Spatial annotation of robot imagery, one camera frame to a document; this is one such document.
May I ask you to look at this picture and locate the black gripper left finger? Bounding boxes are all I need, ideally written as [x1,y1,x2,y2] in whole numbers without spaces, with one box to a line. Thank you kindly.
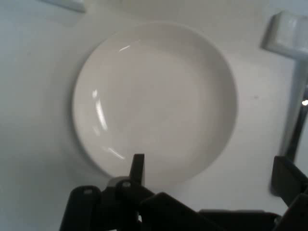
[60,154,154,231]

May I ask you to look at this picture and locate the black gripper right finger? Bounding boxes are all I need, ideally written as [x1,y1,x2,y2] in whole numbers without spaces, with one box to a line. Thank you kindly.
[271,156,308,231]

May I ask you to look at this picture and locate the white round plate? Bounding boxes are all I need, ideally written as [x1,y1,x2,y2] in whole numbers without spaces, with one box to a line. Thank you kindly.
[73,21,238,187]

